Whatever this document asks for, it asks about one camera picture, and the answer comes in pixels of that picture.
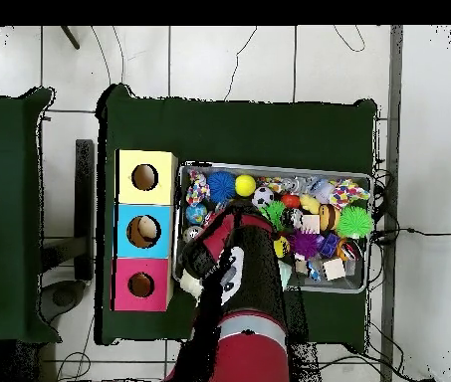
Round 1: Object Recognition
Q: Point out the wooden box with three holes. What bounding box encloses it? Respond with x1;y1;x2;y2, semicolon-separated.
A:
112;148;180;313

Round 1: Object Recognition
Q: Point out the clear mesh bin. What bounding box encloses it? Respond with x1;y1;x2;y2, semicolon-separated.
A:
172;162;373;294

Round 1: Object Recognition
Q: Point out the blue spiky rubber ball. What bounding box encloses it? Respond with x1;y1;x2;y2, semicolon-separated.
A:
206;170;239;205

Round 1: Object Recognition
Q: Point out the small soccer ball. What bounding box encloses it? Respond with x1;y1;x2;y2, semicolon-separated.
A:
252;186;276;209

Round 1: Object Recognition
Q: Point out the small green spiky ball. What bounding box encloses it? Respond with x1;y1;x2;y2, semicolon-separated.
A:
261;200;289;231

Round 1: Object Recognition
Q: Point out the yellow smiley ball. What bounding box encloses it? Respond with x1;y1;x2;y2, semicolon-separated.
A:
272;235;292;260

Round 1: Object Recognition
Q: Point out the dark green tablecloth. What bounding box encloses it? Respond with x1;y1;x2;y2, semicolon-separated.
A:
95;83;379;347

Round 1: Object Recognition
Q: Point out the purple spiky monster toy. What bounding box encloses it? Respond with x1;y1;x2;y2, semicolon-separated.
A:
288;230;322;260

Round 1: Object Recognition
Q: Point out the white ball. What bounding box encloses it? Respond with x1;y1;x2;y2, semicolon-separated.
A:
313;179;338;204

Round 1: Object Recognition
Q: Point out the green spiky rubber ball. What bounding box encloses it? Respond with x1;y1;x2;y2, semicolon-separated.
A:
337;205;375;240

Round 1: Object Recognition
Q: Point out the green covered side table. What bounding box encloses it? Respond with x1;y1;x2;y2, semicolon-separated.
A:
0;86;57;345

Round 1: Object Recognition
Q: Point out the colourful rope knot toy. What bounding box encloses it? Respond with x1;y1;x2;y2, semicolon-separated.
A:
186;169;212;210

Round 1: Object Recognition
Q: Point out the black cable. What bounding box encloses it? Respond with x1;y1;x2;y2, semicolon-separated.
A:
367;225;451;242

